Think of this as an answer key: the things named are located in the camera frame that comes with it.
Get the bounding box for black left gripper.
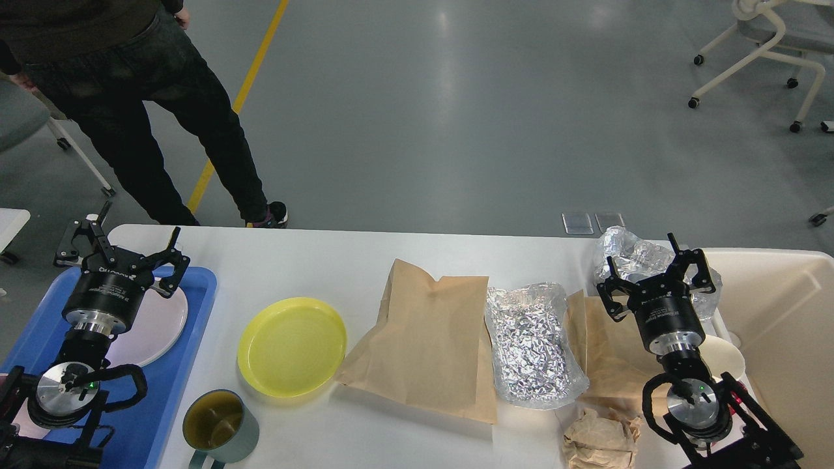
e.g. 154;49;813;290
53;201;191;335

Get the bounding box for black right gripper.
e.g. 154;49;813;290
596;233;717;356

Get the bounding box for dark green mug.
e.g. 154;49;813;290
182;389;260;468

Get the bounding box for yellow round plate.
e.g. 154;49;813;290
237;297;347;399

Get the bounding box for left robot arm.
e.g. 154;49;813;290
2;203;190;468

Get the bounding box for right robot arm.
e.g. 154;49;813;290
596;233;803;468

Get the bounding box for crumpled foil container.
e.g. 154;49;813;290
592;226;722;321

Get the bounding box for white round plate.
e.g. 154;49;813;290
106;287;188;367

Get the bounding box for white paper cup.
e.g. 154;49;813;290
698;335;747;381

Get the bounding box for floor outlet cover plates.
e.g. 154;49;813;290
561;212;626;236

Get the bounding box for beige plastic bin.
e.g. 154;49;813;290
705;248;833;468

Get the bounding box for crumpled brown paper ball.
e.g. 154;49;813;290
563;407;644;468

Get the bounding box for blue plastic tray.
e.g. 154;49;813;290
2;266;217;468

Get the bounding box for grey chair left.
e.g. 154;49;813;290
1;76;116;198

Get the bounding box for person in black pants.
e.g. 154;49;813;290
1;1;288;229

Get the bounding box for large brown paper bag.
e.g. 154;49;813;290
336;259;498;424

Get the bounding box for white office chair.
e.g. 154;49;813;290
687;1;833;134

